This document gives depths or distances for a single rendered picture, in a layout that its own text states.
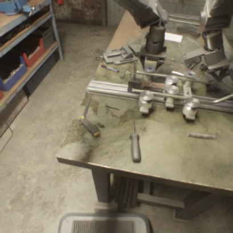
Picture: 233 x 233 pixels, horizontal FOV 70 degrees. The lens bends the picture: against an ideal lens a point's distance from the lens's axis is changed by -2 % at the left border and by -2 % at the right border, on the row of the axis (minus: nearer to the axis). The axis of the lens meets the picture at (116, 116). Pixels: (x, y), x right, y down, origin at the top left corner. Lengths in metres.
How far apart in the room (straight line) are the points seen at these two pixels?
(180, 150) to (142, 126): 0.16
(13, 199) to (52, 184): 0.30
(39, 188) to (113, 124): 1.05
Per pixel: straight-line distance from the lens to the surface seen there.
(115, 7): 3.79
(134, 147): 0.55
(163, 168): 0.57
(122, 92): 0.71
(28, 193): 1.57
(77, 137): 0.61
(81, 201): 1.44
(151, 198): 1.24
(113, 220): 1.13
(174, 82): 0.71
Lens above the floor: 1.38
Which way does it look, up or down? 49 degrees down
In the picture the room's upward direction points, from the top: 2 degrees clockwise
